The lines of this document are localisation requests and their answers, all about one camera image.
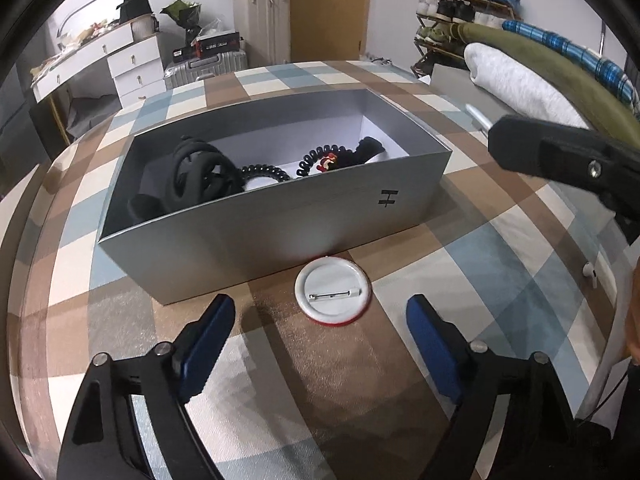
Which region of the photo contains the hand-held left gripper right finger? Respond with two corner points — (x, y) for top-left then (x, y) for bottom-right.
(406, 294), (583, 480)

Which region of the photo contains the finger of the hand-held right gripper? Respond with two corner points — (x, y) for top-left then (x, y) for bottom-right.
(487, 115), (640, 211)

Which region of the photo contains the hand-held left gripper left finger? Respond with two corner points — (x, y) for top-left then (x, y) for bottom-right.
(55, 294), (237, 480)

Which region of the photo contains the round white red pin badge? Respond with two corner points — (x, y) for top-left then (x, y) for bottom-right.
(294, 256), (374, 327)

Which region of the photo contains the grey cardboard box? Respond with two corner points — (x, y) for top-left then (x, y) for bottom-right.
(97, 87), (454, 307)

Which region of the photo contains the large black hair claw clip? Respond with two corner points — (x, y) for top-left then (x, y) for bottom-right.
(129, 135), (246, 222)

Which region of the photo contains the slim black hair claw clip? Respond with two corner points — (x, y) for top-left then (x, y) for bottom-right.
(345, 136), (387, 166)

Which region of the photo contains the black coil hair tie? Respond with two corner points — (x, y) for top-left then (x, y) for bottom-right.
(239, 162), (291, 191)
(296, 144), (354, 179)

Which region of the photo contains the white rolled blanket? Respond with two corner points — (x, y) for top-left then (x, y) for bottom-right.
(462, 42), (592, 129)

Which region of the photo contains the silver metal tube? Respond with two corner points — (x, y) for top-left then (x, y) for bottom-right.
(465, 104), (494, 134)

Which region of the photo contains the green rolled blanket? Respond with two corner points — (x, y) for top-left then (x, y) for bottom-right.
(452, 21), (640, 149)

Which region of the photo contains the checked blanket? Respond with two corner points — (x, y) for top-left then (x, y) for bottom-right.
(0, 60), (632, 480)

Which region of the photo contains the blue plaid rolled blanket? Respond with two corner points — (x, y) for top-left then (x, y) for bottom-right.
(501, 19), (639, 112)

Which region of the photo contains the wooden shoe rack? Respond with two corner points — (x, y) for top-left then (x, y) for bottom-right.
(411, 0), (524, 79)

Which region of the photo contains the group of sneakers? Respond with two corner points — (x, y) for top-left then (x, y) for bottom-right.
(412, 0), (522, 44)

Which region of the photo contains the black cloth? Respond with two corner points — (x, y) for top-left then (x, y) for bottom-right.
(65, 92), (124, 144)

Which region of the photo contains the wooden door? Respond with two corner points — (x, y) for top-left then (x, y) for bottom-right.
(287, 0), (375, 64)

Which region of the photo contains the silver suitcase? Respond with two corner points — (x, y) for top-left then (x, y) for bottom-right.
(164, 50), (249, 91)

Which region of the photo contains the white dressing table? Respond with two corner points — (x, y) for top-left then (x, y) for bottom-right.
(31, 22), (169, 111)

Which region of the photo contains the dark grey refrigerator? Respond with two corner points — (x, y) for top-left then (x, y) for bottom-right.
(0, 50), (56, 196)

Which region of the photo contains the black red flat box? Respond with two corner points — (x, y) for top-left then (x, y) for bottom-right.
(172, 32), (244, 60)

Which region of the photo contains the white suitcase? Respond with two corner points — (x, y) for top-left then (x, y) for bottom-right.
(233, 0), (292, 69)

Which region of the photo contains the white bucket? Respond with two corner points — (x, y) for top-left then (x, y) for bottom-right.
(131, 14), (160, 41)

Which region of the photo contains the black wrapped bouquet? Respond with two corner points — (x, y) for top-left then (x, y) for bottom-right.
(160, 0), (204, 44)

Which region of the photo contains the black bag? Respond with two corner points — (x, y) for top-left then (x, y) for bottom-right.
(116, 0), (154, 24)

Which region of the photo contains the oval mirror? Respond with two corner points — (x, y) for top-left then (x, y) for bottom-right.
(57, 0), (124, 39)

